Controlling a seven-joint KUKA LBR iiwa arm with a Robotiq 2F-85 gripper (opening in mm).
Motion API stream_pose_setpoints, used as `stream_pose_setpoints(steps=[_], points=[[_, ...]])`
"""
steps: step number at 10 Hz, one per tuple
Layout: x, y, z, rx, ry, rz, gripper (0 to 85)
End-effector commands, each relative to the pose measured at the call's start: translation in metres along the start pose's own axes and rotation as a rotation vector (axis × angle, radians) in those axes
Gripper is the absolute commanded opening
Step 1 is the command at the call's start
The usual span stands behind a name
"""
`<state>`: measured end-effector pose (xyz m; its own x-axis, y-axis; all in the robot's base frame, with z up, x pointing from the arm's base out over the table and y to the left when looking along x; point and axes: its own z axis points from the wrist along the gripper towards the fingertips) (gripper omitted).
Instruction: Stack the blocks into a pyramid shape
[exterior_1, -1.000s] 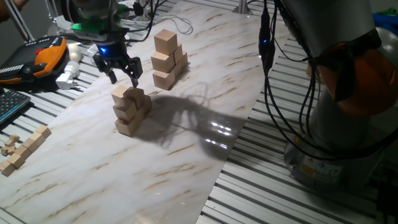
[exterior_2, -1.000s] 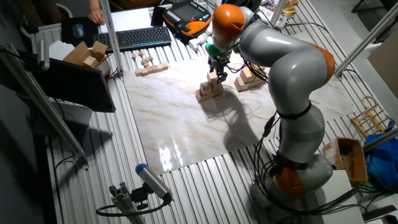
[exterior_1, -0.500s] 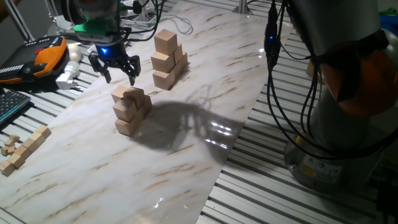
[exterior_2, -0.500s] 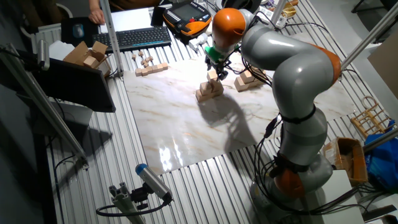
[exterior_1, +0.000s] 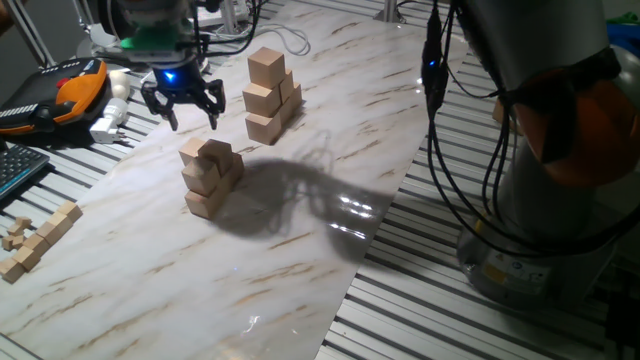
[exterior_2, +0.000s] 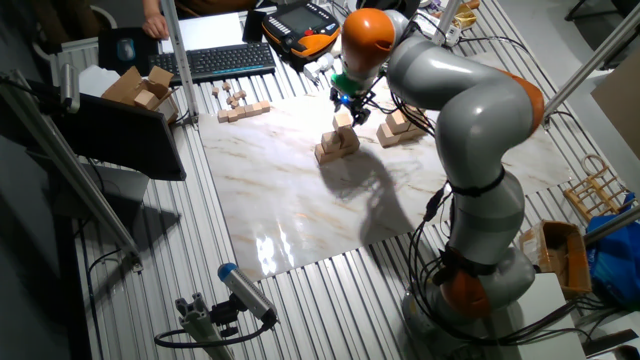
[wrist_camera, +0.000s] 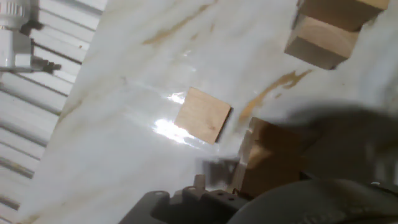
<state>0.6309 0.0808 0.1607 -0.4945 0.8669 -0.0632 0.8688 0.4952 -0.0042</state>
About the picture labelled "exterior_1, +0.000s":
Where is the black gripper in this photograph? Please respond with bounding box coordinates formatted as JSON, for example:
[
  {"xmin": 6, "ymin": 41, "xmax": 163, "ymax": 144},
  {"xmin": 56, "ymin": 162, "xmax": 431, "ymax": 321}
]
[{"xmin": 141, "ymin": 59, "xmax": 226, "ymax": 132}]

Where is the person right forearm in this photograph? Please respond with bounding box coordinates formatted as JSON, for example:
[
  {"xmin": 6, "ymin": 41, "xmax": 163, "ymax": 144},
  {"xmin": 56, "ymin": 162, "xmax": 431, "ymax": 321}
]
[{"xmin": 0, "ymin": 0, "xmax": 29, "ymax": 36}]

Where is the white round object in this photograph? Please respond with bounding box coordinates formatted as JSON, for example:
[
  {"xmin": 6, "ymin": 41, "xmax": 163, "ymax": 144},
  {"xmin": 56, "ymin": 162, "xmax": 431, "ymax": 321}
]
[{"xmin": 108, "ymin": 69, "xmax": 132, "ymax": 101}]

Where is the white power adapter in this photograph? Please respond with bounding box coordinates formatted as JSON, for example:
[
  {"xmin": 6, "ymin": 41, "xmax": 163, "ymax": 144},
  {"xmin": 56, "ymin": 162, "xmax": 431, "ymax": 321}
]
[{"xmin": 88, "ymin": 97, "xmax": 130, "ymax": 145}]

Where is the white power strip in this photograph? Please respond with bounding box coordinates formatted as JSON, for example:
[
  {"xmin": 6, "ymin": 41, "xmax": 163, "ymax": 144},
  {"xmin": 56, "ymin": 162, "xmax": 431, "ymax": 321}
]
[{"xmin": 197, "ymin": 0, "xmax": 251, "ymax": 29}]

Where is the black orange teach pendant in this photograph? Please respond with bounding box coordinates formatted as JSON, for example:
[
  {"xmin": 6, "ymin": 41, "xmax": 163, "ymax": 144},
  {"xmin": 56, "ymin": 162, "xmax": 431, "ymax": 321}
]
[{"xmin": 0, "ymin": 57, "xmax": 109, "ymax": 137}]

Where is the small wooden cube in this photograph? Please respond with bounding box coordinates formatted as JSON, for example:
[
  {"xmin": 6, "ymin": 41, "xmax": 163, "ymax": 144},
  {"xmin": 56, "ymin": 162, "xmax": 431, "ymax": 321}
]
[
  {"xmin": 23, "ymin": 233, "xmax": 52, "ymax": 257},
  {"xmin": 0, "ymin": 257, "xmax": 26, "ymax": 285},
  {"xmin": 56, "ymin": 199, "xmax": 85, "ymax": 224},
  {"xmin": 47, "ymin": 211, "xmax": 75, "ymax": 236},
  {"xmin": 35, "ymin": 221, "xmax": 64, "ymax": 246},
  {"xmin": 12, "ymin": 245, "xmax": 42, "ymax": 272}
]

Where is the black keyboard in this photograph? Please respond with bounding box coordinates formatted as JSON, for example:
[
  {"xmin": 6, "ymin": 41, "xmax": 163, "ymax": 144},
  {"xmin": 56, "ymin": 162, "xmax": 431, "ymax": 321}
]
[{"xmin": 0, "ymin": 142, "xmax": 51, "ymax": 201}]

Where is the marble pattern mat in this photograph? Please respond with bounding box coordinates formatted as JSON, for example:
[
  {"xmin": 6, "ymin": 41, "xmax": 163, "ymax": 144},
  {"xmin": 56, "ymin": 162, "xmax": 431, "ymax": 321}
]
[{"xmin": 0, "ymin": 2, "xmax": 469, "ymax": 360}]

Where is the blue bag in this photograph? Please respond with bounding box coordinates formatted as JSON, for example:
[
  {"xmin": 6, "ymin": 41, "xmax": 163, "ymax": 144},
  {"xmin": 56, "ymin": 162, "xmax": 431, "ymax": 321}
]
[{"xmin": 607, "ymin": 22, "xmax": 640, "ymax": 47}]

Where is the green cloth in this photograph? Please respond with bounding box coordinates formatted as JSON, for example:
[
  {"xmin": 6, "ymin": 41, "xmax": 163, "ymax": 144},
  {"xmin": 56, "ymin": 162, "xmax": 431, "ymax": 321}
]
[{"xmin": 604, "ymin": 10, "xmax": 640, "ymax": 26}]

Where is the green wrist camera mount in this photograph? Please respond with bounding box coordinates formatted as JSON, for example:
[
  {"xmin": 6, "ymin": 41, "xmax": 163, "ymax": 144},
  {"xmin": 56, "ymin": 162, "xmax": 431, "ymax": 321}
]
[{"xmin": 119, "ymin": 19, "xmax": 194, "ymax": 51}]

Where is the aluminium frame post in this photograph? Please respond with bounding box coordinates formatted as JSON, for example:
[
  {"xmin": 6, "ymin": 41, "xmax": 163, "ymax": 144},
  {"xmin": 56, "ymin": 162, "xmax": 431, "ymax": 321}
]
[
  {"xmin": 219, "ymin": 0, "xmax": 239, "ymax": 34},
  {"xmin": 2, "ymin": 0, "xmax": 56, "ymax": 69}
]

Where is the white power cable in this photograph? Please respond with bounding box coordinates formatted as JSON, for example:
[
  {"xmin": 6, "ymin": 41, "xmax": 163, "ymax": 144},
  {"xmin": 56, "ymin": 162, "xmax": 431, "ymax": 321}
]
[{"xmin": 219, "ymin": 22, "xmax": 312, "ymax": 57}]

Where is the aluminium frame beam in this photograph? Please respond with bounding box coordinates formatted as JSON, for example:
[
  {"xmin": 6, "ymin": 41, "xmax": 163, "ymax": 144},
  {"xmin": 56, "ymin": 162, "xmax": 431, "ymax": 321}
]
[{"xmin": 372, "ymin": 0, "xmax": 407, "ymax": 24}]

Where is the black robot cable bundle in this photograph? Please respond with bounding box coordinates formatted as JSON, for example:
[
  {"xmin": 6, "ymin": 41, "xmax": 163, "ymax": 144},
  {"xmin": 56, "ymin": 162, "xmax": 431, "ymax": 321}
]
[{"xmin": 189, "ymin": 0, "xmax": 640, "ymax": 259}]

